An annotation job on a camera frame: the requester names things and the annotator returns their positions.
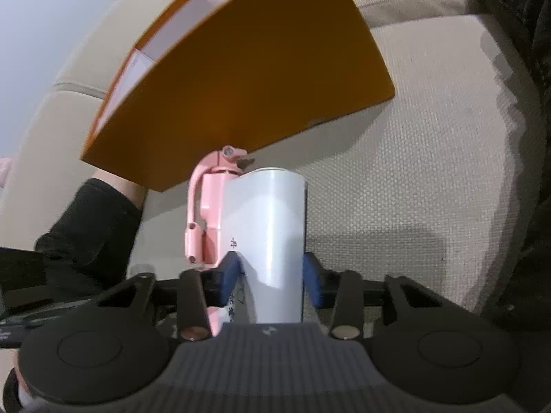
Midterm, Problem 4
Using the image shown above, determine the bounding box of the white cup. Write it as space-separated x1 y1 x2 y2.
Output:
221 168 309 325

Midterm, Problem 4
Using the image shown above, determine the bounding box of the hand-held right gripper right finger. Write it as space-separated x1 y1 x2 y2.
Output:
303 252 459 340

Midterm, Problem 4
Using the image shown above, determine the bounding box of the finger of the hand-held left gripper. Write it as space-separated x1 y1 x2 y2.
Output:
0 301 93 348

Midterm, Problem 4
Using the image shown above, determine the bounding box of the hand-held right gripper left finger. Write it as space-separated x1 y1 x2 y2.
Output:
92 250 242 343

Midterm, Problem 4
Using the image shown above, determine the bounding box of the orange cardboard box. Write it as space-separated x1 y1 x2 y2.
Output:
81 0 397 193

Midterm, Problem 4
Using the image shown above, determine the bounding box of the beige sofa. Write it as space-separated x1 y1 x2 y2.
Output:
0 0 539 373

